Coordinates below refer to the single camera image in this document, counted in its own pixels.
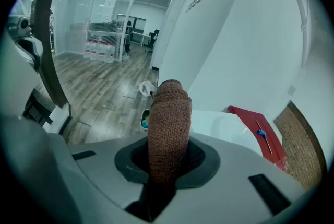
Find white wall conduit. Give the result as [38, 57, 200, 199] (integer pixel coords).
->
[285, 0, 308, 69]

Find white office desk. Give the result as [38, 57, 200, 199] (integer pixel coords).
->
[130, 31, 151, 48]

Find brown wiping cloth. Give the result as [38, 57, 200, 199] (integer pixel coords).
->
[147, 79, 193, 192]

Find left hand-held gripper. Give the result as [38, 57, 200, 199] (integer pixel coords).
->
[6, 1, 42, 72]

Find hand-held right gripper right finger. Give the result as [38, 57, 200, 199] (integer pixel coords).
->
[166, 133, 306, 224]

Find clear glass cup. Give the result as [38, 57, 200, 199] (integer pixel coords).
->
[273, 157, 288, 172]

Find glass office partition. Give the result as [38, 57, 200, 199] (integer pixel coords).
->
[31, 0, 181, 62]

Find white wire rack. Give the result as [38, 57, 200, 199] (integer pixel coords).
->
[87, 21, 128, 62]

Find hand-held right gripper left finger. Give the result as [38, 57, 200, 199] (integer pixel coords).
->
[68, 136, 151, 210]

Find red tablecloth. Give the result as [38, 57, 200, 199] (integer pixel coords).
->
[226, 105, 288, 171]

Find white roll-up banner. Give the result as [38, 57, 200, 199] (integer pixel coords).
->
[101, 0, 117, 24]

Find black office chair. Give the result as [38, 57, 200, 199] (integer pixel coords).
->
[145, 29, 160, 55]
[124, 20, 134, 54]

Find white waste bin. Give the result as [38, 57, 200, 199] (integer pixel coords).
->
[140, 109, 151, 134]

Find blue handled window squeegee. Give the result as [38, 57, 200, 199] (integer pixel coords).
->
[255, 120, 273, 153]

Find white plastic bag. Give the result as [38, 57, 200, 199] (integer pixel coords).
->
[139, 80, 157, 96]

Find dark stair railing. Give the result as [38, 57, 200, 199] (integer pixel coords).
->
[22, 0, 73, 132]

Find pack of clear water bottles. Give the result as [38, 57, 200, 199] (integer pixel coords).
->
[83, 39, 115, 63]

